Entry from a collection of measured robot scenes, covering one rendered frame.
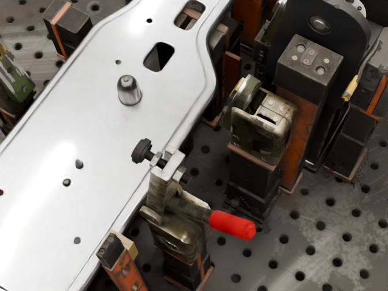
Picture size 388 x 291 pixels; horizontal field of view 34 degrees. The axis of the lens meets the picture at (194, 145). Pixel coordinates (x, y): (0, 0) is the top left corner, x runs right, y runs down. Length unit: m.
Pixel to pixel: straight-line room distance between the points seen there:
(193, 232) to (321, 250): 0.41
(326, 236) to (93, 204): 0.47
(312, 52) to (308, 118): 0.12
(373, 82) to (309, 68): 0.13
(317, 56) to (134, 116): 0.27
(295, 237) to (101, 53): 0.48
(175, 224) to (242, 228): 0.13
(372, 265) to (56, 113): 0.60
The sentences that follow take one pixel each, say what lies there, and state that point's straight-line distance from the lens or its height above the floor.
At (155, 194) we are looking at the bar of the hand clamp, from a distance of 0.71.
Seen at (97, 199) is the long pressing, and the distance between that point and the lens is 0.88.
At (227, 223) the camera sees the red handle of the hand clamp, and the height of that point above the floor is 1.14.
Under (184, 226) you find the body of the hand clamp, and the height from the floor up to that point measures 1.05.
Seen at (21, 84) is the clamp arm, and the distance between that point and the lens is 0.97.
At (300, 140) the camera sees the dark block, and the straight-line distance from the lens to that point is 0.98.
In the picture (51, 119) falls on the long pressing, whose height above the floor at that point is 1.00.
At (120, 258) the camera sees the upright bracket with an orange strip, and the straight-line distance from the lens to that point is 0.69.
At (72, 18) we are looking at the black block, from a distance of 1.03.
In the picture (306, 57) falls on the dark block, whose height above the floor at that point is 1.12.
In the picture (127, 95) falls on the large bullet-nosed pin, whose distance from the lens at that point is 0.90.
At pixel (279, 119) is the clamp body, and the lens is 0.84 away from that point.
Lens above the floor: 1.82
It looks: 66 degrees down
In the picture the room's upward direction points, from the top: 5 degrees counter-clockwise
